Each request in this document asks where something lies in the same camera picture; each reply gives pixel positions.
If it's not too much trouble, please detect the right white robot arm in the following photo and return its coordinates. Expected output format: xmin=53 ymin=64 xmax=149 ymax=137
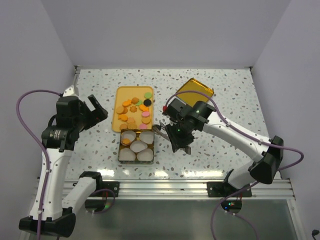
xmin=162 ymin=98 xmax=284 ymax=197

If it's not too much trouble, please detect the orange round cookie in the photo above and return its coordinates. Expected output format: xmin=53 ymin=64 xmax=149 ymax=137
xmin=141 ymin=116 xmax=151 ymax=125

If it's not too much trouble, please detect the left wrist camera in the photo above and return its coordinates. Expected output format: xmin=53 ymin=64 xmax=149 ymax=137
xmin=62 ymin=85 xmax=79 ymax=98

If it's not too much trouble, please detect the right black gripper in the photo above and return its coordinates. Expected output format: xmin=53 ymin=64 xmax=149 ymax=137
xmin=165 ymin=119 xmax=195 ymax=152

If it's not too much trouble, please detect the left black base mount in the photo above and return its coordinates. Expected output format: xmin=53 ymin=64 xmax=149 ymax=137
xmin=89 ymin=181 xmax=120 ymax=199

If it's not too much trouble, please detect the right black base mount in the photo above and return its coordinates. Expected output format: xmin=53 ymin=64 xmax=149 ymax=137
xmin=206 ymin=181 xmax=239 ymax=198

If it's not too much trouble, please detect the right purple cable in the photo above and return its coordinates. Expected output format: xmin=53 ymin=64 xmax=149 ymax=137
xmin=164 ymin=89 xmax=305 ymax=240

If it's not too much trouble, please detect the white paper cup bottom left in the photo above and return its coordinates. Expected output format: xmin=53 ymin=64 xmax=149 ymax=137
xmin=118 ymin=148 xmax=136 ymax=162

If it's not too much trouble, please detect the yellow plastic tray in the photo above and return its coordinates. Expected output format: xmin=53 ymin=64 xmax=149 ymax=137
xmin=111 ymin=86 xmax=154 ymax=133

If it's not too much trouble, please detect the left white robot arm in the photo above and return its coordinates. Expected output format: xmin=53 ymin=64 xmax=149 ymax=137
xmin=18 ymin=95 xmax=108 ymax=238

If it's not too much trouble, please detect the white paper cup centre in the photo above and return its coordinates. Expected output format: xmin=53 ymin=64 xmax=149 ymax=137
xmin=129 ymin=140 xmax=148 ymax=153

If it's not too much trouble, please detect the white paper cup bottom right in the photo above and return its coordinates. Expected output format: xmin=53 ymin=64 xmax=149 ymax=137
xmin=137 ymin=148 xmax=154 ymax=162

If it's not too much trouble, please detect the green round cookie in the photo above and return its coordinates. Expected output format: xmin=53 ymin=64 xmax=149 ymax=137
xmin=144 ymin=92 xmax=153 ymax=99

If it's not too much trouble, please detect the green gold cookie tin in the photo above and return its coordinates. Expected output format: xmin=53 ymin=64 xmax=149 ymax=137
xmin=117 ymin=129 xmax=155 ymax=165

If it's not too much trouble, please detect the purple cable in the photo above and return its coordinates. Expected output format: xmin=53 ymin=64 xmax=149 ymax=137
xmin=164 ymin=89 xmax=305 ymax=240
xmin=15 ymin=89 xmax=116 ymax=240

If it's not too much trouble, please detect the white paper cup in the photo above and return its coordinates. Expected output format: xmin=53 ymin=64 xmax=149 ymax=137
xmin=137 ymin=148 xmax=154 ymax=162
xmin=120 ymin=131 xmax=137 ymax=143
xmin=118 ymin=148 xmax=136 ymax=162
xmin=139 ymin=131 xmax=155 ymax=145
xmin=129 ymin=140 xmax=148 ymax=153

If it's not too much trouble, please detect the white paper cup top left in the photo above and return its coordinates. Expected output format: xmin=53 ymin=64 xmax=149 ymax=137
xmin=120 ymin=131 xmax=137 ymax=143

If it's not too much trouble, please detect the orange flower cookie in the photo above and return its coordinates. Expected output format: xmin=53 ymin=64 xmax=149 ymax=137
xmin=121 ymin=138 xmax=132 ymax=146

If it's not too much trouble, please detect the white paper cup top right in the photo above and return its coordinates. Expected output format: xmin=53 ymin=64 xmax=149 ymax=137
xmin=139 ymin=131 xmax=155 ymax=145

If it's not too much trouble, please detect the aluminium rail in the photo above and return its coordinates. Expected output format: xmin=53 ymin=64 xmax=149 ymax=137
xmin=34 ymin=178 xmax=296 ymax=201

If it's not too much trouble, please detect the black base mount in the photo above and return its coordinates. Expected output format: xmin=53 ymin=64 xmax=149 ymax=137
xmin=89 ymin=181 xmax=120 ymax=199
xmin=206 ymin=181 xmax=239 ymax=198

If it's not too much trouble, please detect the pink round cookie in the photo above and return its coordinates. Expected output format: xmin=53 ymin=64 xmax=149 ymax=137
xmin=141 ymin=111 xmax=150 ymax=118
xmin=138 ymin=123 xmax=148 ymax=130

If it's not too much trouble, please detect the gold tin lid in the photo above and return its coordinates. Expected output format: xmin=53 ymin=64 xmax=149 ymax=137
xmin=176 ymin=78 xmax=214 ymax=107

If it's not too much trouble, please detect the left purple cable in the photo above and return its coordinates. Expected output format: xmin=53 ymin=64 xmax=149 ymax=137
xmin=15 ymin=89 xmax=116 ymax=240

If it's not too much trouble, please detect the black sandwich cookie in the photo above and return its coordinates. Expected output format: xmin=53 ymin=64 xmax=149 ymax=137
xmin=143 ymin=99 xmax=152 ymax=107

